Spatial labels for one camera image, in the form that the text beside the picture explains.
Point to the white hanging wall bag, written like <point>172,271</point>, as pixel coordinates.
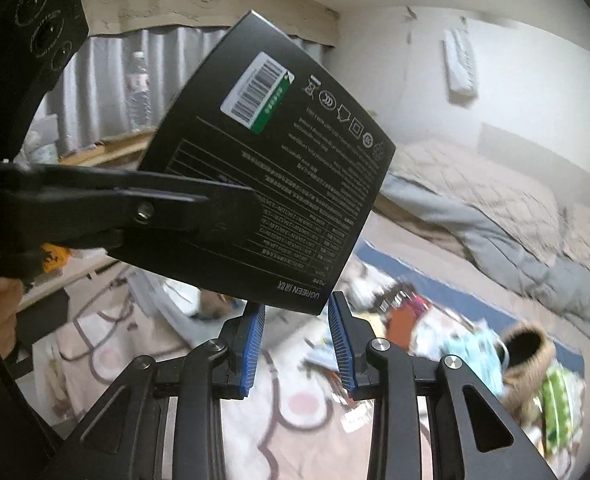
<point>460,65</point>

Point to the beige printed valance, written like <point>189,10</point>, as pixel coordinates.
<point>175,5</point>

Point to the grey curtain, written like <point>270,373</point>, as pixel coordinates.
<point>100,85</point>

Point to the beige grey quilt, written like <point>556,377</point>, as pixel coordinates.
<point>475,200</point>

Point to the white tissue container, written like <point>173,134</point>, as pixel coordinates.
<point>40,142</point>

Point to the brown wallet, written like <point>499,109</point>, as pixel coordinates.
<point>405,322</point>

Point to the brown fuzzy slipper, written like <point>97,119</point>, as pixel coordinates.
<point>525,360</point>

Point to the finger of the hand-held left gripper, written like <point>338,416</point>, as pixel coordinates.
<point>175,210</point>

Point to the black box barcode label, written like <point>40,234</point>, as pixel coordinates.
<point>300,175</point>

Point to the clear water bottle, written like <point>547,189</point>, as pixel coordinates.
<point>137,90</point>

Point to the teal wipes packet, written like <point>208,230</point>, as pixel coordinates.
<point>477,355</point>

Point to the green dotted packet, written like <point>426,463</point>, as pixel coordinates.
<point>560,405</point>

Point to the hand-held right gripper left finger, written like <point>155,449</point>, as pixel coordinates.
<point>252,350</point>

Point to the pink cartoon printed mat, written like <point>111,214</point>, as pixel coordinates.
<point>300,405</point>

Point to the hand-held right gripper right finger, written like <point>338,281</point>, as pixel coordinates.
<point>340,350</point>

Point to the white headboard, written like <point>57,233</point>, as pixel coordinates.
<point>525,152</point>

